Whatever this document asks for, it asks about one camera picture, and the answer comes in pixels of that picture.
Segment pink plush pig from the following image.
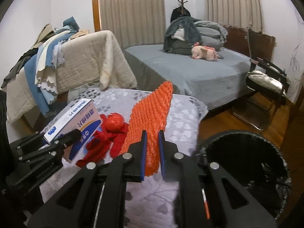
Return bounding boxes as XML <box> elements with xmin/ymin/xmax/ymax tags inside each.
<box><xmin>191</xmin><ymin>42</ymin><xmax>219</xmax><ymax>61</ymax></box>

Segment black trash bin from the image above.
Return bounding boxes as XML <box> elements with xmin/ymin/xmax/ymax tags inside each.
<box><xmin>192</xmin><ymin>130</ymin><xmax>291</xmax><ymax>222</ymax></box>

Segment right beige curtain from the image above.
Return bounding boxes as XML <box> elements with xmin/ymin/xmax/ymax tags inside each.
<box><xmin>207</xmin><ymin>0</ymin><xmax>264</xmax><ymax>33</ymax></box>

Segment medicine box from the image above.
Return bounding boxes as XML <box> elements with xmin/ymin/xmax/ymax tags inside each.
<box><xmin>44</xmin><ymin>98</ymin><xmax>102</xmax><ymax>163</ymax></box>

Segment floral grey quilt cover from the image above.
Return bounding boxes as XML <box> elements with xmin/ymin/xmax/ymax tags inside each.
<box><xmin>39</xmin><ymin>87</ymin><xmax>209</xmax><ymax>228</ymax></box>

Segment red cloth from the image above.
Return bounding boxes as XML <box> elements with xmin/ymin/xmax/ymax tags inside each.
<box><xmin>76</xmin><ymin>114</ymin><xmax>129</xmax><ymax>168</ymax></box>

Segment beige quilt on rack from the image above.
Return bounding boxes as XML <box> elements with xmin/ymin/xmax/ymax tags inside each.
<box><xmin>6</xmin><ymin>30</ymin><xmax>137</xmax><ymax>123</ymax></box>

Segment blue and cream cloths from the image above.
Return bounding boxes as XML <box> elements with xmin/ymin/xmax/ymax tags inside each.
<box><xmin>1</xmin><ymin>17</ymin><xmax>79</xmax><ymax>115</ymax></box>

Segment orange foam mesh sheet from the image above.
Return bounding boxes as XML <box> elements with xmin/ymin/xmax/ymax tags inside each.
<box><xmin>120</xmin><ymin>81</ymin><xmax>173</xmax><ymax>177</ymax></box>

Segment coat rack with jacket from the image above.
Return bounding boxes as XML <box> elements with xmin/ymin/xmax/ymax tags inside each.
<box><xmin>170</xmin><ymin>0</ymin><xmax>191</xmax><ymax>22</ymax></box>

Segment left beige curtain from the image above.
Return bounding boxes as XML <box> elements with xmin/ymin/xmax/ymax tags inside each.
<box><xmin>99</xmin><ymin>0</ymin><xmax>165</xmax><ymax>49</ymax></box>

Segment grey bed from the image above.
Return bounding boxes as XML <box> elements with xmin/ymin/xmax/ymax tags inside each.
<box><xmin>125</xmin><ymin>45</ymin><xmax>252</xmax><ymax>109</ymax></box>

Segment pile of grey blankets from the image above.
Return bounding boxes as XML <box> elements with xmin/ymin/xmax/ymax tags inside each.
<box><xmin>163</xmin><ymin>17</ymin><xmax>228</xmax><ymax>52</ymax></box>

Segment black chair with cushion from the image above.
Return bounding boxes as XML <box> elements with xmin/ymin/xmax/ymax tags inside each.
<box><xmin>231</xmin><ymin>29</ymin><xmax>291</xmax><ymax>131</ymax></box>

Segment beige curtain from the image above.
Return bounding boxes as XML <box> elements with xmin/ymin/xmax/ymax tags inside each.
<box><xmin>99</xmin><ymin>0</ymin><xmax>165</xmax><ymax>49</ymax></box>
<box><xmin>207</xmin><ymin>0</ymin><xmax>264</xmax><ymax>33</ymax></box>

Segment hanging white cables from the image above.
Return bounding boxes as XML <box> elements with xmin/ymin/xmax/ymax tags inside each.
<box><xmin>288</xmin><ymin>43</ymin><xmax>302</xmax><ymax>93</ymax></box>

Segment wooden headboard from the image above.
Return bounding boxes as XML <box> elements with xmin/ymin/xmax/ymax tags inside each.
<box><xmin>224</xmin><ymin>26</ymin><xmax>276</xmax><ymax>61</ymax></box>

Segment red plastic ball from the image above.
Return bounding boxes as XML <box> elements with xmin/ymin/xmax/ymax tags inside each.
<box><xmin>105</xmin><ymin>113</ymin><xmax>125</xmax><ymax>133</ymax></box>

